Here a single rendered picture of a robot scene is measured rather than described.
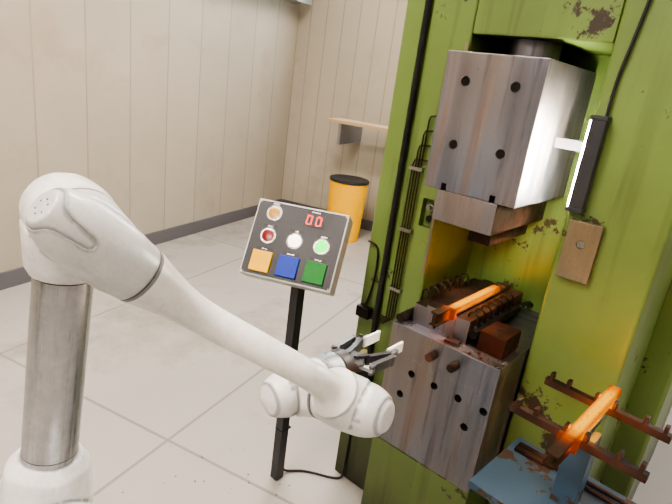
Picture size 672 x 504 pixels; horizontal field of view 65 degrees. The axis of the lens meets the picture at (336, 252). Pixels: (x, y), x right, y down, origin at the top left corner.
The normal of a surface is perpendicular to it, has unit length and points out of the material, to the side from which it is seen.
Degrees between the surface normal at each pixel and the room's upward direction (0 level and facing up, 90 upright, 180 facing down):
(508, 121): 90
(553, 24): 90
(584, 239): 90
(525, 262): 90
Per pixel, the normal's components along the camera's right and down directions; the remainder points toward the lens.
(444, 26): -0.65, 0.16
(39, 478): 0.30, -0.39
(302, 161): -0.44, 0.23
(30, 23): 0.89, 0.25
